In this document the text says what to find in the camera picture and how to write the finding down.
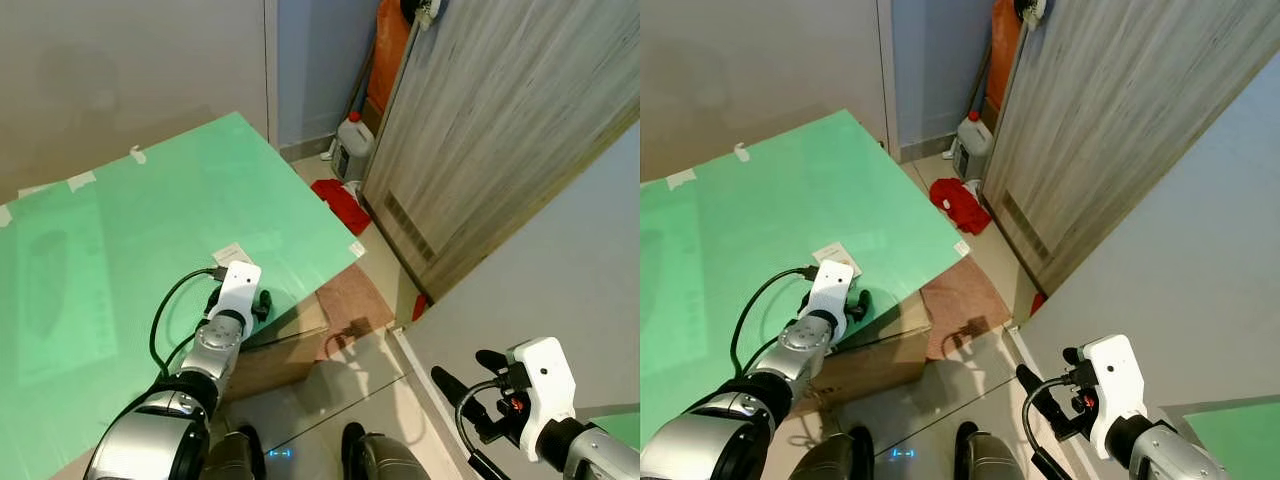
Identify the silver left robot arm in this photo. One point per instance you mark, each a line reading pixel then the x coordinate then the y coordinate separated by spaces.
pixel 800 350
pixel 215 350

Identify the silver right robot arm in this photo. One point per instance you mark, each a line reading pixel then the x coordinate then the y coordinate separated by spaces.
pixel 1180 455
pixel 600 455

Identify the brown cardboard box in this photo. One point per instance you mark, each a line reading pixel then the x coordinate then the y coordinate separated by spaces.
pixel 280 360
pixel 880 370

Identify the red door stopper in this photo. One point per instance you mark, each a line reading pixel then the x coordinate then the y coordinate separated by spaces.
pixel 1038 303
pixel 420 309

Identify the dark right robot leg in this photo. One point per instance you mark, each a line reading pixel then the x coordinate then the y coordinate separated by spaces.
pixel 995 460
pixel 385 460

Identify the dark robot leg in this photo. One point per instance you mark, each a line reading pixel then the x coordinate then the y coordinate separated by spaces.
pixel 235 460
pixel 830 462
pixel 995 460
pixel 385 460

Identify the reddish brown floor mat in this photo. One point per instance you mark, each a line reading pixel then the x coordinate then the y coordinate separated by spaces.
pixel 355 300
pixel 965 300

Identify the red cloth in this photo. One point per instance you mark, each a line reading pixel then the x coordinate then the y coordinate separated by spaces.
pixel 960 205
pixel 340 205

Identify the green table board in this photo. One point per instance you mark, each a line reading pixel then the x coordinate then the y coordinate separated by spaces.
pixel 780 200
pixel 150 220

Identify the dark left robot leg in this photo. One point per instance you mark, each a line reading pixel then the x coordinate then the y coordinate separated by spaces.
pixel 235 460
pixel 830 462

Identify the white jug with red cap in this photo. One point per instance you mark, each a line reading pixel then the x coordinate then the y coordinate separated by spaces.
pixel 355 150
pixel 975 150

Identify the wide white tape piece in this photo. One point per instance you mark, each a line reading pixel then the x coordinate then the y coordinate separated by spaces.
pixel 81 181
pixel 681 179

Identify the grey wood grain door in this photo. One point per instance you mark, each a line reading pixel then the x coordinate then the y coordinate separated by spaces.
pixel 500 130
pixel 1120 130

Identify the orange bag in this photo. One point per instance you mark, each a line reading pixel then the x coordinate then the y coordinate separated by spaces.
pixel 1003 55
pixel 388 55

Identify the white black hanging bundle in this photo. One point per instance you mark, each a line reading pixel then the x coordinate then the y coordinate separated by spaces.
pixel 1030 9
pixel 422 10

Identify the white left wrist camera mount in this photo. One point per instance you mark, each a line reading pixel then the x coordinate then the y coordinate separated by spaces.
pixel 238 285
pixel 832 285

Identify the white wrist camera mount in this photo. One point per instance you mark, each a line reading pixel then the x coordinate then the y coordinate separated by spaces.
pixel 545 385
pixel 832 285
pixel 238 285
pixel 1115 385

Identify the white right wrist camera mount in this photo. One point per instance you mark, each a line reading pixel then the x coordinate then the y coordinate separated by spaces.
pixel 545 385
pixel 1115 385

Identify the white door frame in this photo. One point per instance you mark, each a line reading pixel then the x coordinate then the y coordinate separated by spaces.
pixel 271 70

